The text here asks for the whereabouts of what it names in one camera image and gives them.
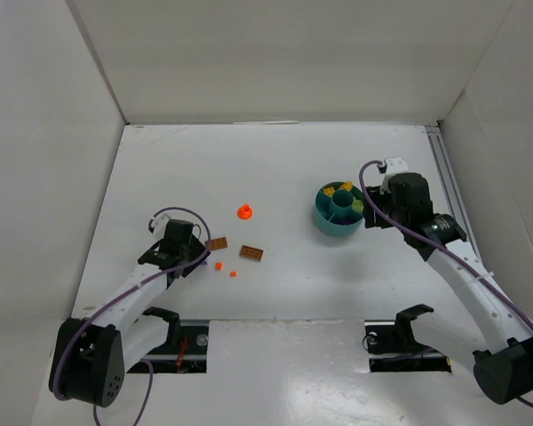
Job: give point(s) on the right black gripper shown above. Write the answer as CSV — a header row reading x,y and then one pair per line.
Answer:
x,y
372,209

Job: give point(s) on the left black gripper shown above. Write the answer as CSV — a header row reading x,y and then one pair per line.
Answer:
x,y
194,258

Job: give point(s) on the light green lego brick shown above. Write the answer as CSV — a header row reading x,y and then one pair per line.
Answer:
x,y
357,206

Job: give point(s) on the yellow lego brick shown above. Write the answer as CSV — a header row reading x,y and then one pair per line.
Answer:
x,y
347,186
329,191

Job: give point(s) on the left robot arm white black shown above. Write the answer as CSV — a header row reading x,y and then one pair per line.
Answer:
x,y
92,354

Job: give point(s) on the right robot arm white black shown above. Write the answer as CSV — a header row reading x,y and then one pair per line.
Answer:
x,y
499,352

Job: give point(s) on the orange cone lego piece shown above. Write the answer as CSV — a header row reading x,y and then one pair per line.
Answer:
x,y
245,212

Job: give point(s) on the teal round divided container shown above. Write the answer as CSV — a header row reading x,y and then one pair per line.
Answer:
x,y
339,205

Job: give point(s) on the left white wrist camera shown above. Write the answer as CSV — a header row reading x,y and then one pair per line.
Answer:
x,y
157,225

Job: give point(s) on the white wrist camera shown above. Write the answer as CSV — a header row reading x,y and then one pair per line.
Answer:
x,y
157,225
390,167

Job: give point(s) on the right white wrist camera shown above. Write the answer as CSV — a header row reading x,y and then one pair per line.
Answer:
x,y
390,167

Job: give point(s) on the aluminium rail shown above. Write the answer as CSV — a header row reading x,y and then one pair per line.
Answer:
x,y
449,182

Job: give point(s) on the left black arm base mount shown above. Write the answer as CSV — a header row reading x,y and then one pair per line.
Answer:
x,y
184,350

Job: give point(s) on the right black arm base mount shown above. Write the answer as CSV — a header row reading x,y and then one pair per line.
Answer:
x,y
393,349

